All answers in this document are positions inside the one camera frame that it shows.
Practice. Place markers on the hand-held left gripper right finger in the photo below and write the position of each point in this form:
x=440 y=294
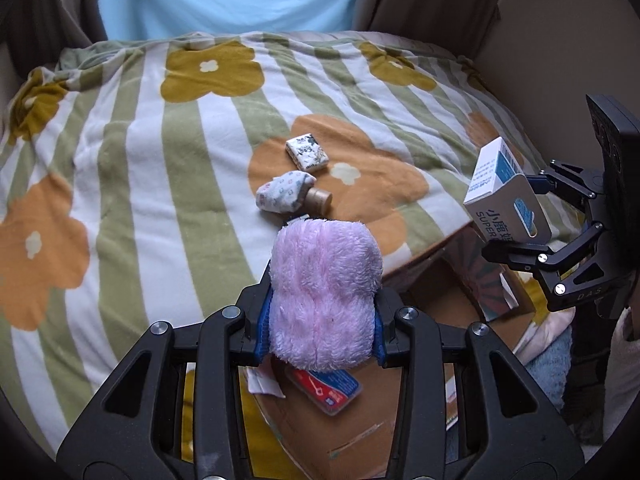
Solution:
x=380 y=336

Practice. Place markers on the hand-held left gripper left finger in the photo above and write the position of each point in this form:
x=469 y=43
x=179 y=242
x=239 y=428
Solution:
x=263 y=324

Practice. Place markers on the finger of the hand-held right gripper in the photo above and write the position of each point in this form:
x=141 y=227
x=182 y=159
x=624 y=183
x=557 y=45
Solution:
x=570 y=182
x=552 y=260

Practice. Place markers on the white and blue carton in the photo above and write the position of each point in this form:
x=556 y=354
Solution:
x=505 y=197

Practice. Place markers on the pink fluffy plush cloth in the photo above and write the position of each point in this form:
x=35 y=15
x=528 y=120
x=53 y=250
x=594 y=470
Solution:
x=324 y=292

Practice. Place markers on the white paper sachet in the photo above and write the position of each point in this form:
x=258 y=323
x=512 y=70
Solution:
x=262 y=385

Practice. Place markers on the colourful striped printed box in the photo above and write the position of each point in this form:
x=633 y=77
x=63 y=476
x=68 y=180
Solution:
x=487 y=280

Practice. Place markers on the red and blue flat packet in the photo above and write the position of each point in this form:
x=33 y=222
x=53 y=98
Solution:
x=327 y=391

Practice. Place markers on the light blue towel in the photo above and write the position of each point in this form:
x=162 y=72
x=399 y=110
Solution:
x=547 y=367

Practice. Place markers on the cardboard box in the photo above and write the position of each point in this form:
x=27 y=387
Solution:
x=350 y=440

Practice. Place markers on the cloth-wrapped bottle with cork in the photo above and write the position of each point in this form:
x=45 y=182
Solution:
x=287 y=194

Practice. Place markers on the white fluffy cloth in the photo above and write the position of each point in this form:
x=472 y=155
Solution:
x=625 y=375

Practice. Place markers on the small patterned tissue packet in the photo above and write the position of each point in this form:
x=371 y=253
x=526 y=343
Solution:
x=307 y=153

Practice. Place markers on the striped floral blanket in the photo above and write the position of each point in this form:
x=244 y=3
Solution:
x=165 y=170

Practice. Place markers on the brown curtain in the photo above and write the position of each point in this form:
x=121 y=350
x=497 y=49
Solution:
x=45 y=5
x=430 y=0

